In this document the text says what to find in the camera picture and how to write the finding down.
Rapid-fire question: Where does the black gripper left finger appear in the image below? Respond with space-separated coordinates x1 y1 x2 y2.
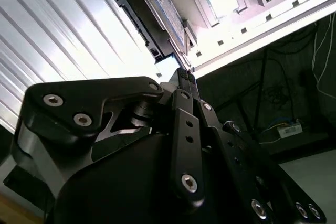
12 68 206 208

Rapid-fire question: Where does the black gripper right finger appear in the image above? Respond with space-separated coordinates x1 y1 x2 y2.
187 70 328 224

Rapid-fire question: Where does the hard disk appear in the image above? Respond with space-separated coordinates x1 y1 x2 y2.
107 0 196 65

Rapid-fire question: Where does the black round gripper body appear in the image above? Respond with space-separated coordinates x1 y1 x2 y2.
51 126 254 224

